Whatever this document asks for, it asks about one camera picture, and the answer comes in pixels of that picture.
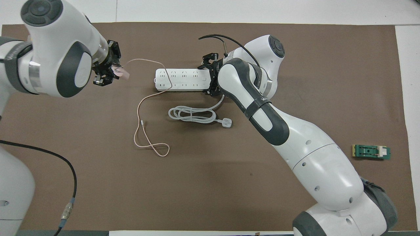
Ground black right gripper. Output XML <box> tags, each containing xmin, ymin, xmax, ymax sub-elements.
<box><xmin>198</xmin><ymin>52</ymin><xmax>223</xmax><ymax>97</ymax></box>

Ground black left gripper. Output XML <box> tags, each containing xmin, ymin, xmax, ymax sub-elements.
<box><xmin>92</xmin><ymin>40</ymin><xmax>122</xmax><ymax>87</ymax></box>

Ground pink charger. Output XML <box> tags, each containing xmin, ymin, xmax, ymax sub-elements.
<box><xmin>113</xmin><ymin>67</ymin><xmax>130</xmax><ymax>79</ymax></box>

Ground brown table mat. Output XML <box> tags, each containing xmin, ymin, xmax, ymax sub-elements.
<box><xmin>0</xmin><ymin>22</ymin><xmax>418</xmax><ymax>231</ymax></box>

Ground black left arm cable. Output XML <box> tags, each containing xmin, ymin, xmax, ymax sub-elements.
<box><xmin>0</xmin><ymin>140</ymin><xmax>77</xmax><ymax>236</ymax></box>

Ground white power strip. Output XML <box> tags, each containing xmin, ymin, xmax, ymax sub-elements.
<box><xmin>155</xmin><ymin>68</ymin><xmax>212</xmax><ymax>92</ymax></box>

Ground pink charging cable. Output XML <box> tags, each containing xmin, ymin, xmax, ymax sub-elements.
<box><xmin>122</xmin><ymin>59</ymin><xmax>173</xmax><ymax>157</ymax></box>

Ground green knife switch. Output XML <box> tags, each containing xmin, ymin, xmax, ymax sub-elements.
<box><xmin>352</xmin><ymin>144</ymin><xmax>391</xmax><ymax>161</ymax></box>

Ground white power strip cord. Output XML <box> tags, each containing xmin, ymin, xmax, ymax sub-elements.
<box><xmin>168</xmin><ymin>93</ymin><xmax>233</xmax><ymax>128</ymax></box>

